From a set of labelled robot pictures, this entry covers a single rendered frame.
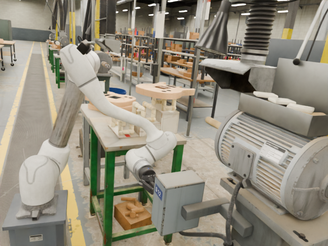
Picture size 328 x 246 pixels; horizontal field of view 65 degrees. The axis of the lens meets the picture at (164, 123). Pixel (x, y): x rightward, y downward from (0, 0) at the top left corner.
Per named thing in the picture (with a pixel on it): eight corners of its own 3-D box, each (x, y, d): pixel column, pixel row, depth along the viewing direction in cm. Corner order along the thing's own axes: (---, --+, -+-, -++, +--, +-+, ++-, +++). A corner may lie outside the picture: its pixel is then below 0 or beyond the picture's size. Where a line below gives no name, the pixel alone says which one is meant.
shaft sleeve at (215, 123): (230, 137, 107) (236, 134, 108) (228, 131, 106) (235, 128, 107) (206, 124, 123) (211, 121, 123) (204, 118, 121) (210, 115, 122)
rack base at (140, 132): (160, 135, 187) (161, 123, 184) (139, 137, 179) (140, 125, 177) (144, 123, 210) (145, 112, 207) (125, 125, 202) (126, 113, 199)
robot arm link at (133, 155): (127, 165, 125) (150, 151, 128) (118, 152, 138) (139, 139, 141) (137, 180, 130) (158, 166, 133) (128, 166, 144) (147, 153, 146)
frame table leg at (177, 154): (171, 245, 211) (184, 144, 184) (165, 247, 209) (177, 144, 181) (168, 240, 216) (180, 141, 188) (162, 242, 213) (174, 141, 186)
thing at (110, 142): (175, 228, 206) (187, 140, 183) (102, 246, 181) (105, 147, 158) (147, 187, 258) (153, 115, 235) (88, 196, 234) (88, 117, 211)
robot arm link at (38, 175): (14, 205, 125) (10, 165, 118) (30, 185, 142) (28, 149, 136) (48, 207, 126) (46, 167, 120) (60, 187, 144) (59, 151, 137)
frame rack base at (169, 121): (177, 133, 194) (180, 112, 189) (159, 135, 187) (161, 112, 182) (160, 122, 217) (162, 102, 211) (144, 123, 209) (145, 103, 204)
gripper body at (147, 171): (153, 178, 127) (160, 188, 119) (136, 180, 123) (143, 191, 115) (154, 165, 125) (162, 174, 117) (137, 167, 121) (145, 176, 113)
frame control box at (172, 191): (230, 264, 91) (244, 201, 83) (176, 283, 81) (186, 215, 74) (194, 219, 111) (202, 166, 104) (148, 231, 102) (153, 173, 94)
